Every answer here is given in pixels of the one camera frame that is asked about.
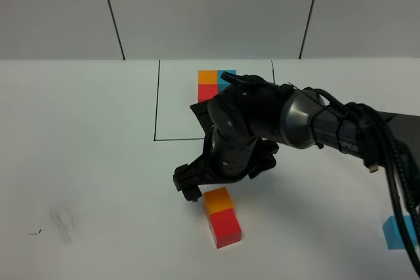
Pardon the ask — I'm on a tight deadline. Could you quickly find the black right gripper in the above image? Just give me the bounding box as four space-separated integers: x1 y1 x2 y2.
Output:
173 127 279 202

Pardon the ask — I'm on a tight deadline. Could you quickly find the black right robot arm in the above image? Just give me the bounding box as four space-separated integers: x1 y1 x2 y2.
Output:
173 84 419 201

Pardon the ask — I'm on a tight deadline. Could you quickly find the red template cube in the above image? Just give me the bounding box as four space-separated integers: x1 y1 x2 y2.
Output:
198 84 219 103

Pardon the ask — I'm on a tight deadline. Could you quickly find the blue template cube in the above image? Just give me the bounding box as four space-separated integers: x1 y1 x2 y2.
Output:
217 70 238 92

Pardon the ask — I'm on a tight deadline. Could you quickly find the orange template cube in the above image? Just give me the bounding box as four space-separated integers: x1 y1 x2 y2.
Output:
198 70 218 85

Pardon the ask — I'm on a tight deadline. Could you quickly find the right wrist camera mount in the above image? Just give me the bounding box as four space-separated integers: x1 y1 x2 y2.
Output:
190 100 214 135

